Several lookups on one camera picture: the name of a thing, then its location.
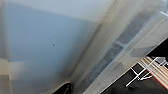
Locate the white wardrobe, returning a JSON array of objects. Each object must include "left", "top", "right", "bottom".
[{"left": 0, "top": 0, "right": 168, "bottom": 94}]

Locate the white wire rack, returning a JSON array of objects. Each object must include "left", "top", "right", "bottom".
[{"left": 125, "top": 56, "right": 168, "bottom": 90}]

